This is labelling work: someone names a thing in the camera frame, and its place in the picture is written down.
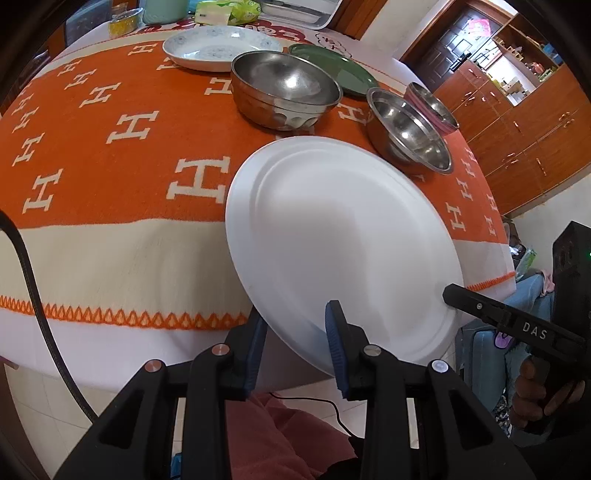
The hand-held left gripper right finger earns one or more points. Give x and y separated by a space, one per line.
334 341

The yellow glass container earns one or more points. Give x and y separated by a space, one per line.
122 25

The light blue cartoon chair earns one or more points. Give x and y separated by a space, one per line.
480 346

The green tissue pack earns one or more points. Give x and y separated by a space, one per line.
231 11

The white floral plate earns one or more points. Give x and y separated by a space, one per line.
217 46

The person's right hand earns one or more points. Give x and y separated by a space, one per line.
526 392

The green packet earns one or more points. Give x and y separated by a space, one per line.
527 263

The white storage box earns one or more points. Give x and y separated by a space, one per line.
300 11

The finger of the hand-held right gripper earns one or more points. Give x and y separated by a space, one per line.
508 318

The printed pink tablecloth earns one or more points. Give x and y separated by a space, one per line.
115 355

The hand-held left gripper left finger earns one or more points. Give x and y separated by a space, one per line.
256 360

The flat-base steel bowl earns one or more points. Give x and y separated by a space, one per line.
406 134

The wooden glass display cabinet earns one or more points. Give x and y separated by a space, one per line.
83 23

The person's pink garment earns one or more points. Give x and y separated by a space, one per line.
277 438

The round steel bowl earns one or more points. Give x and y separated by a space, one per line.
295 78

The large white plate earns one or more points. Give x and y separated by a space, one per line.
341 240

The orange patterned blanket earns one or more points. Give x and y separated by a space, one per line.
115 161

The wooden wall cabinet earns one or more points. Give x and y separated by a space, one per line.
531 129

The dark wooden door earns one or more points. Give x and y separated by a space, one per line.
443 50

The green plate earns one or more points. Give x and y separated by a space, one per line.
334 64

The pink steel bowl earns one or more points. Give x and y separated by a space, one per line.
434 110

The mint green jar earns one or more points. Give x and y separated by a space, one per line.
164 9

